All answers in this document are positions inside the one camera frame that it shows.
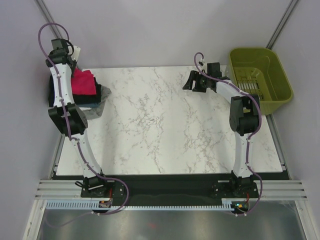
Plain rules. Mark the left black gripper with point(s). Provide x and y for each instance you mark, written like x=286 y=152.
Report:
x=74 y=63

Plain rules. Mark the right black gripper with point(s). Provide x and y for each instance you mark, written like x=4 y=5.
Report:
x=195 y=76

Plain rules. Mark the pink red t shirt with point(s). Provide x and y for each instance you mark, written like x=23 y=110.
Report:
x=83 y=83

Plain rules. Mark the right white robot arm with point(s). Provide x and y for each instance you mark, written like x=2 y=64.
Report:
x=245 y=120

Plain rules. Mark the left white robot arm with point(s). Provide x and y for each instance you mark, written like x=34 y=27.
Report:
x=71 y=121

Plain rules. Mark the folded black t shirt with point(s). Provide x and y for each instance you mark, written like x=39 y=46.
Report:
x=78 y=99

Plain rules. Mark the folded grey t shirt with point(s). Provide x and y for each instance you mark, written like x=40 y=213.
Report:
x=96 y=112

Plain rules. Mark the olive green plastic basket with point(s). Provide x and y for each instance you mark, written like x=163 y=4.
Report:
x=258 y=70

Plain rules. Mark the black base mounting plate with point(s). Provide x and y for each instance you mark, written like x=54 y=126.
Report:
x=166 y=188

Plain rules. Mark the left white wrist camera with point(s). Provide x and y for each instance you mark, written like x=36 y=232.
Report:
x=75 y=53

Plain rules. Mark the left vertical aluminium post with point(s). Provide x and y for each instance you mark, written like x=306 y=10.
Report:
x=44 y=10

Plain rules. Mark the vertical aluminium post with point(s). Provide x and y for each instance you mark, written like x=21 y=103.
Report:
x=44 y=10
x=290 y=9

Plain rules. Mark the right vertical aluminium post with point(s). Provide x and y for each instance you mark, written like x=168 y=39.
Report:
x=290 y=9

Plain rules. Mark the aluminium frame rail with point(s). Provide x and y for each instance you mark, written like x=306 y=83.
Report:
x=271 y=190

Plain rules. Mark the white slotted cable duct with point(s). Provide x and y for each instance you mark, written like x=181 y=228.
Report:
x=100 y=205

